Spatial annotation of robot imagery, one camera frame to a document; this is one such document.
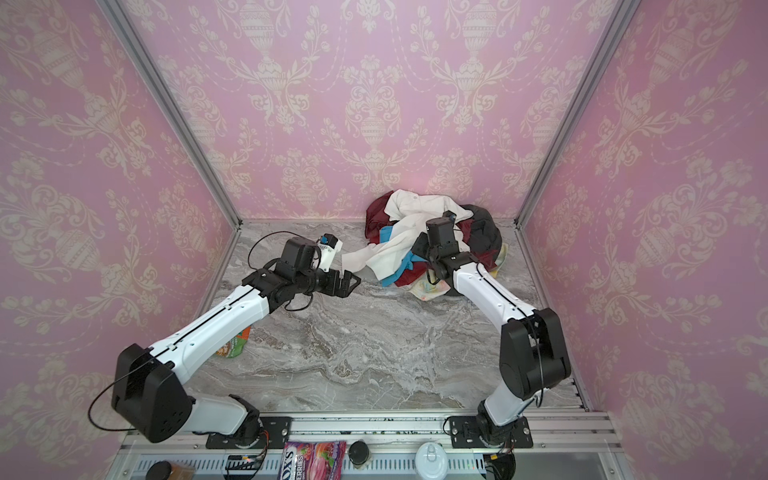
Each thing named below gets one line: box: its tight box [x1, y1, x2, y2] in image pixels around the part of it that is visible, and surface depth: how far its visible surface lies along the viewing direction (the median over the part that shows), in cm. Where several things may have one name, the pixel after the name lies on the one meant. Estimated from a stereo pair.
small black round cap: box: [348, 441, 370, 465], surface depth 65 cm
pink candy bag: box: [278, 441, 347, 480], surface depth 70 cm
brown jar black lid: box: [146, 460, 196, 480], surface depth 63 cm
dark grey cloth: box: [460, 204, 502, 253], surface depth 115 cm
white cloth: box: [342, 189, 473, 281], surface depth 105 cm
